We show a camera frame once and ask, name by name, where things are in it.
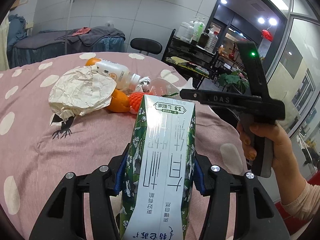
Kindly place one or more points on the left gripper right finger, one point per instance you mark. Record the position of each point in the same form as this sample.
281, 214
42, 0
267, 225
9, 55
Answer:
256, 216

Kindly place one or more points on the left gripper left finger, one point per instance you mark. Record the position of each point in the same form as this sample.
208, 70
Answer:
63, 215

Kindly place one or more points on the green white milk carton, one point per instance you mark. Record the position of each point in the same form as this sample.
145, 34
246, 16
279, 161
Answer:
158, 178

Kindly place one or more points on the orange foam fruit net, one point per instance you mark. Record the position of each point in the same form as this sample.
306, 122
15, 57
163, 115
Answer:
135, 101

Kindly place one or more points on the white paper bag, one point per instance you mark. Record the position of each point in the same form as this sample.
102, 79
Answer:
81, 91

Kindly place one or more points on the beige sleeve forearm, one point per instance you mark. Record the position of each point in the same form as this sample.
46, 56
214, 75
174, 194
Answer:
306, 205

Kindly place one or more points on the person right hand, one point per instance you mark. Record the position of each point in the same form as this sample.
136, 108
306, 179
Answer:
289, 179

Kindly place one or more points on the green potted plant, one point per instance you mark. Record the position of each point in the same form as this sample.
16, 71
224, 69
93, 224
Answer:
234, 82

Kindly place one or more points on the black utility cart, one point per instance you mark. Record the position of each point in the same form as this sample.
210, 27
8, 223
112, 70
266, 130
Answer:
194, 62

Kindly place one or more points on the pink polka dot bedspread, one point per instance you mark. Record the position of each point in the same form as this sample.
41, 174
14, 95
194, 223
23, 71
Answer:
32, 163

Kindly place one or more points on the crumpled white wrapper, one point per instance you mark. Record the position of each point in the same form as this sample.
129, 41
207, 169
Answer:
143, 85

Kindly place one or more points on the black round stool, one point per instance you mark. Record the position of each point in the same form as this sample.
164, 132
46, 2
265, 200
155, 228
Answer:
146, 45

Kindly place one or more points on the orange peel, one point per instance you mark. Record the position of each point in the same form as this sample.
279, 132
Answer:
119, 102

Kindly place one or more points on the white orange juice bottle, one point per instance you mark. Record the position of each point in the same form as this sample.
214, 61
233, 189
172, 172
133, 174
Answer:
120, 73

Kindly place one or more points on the grey blue massage bed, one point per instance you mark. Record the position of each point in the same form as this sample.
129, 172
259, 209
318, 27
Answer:
51, 44

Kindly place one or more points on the cream cloth cover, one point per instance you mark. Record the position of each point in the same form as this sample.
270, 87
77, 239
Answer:
4, 30

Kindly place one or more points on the white floor lamp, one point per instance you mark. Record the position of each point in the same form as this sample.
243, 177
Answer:
67, 26

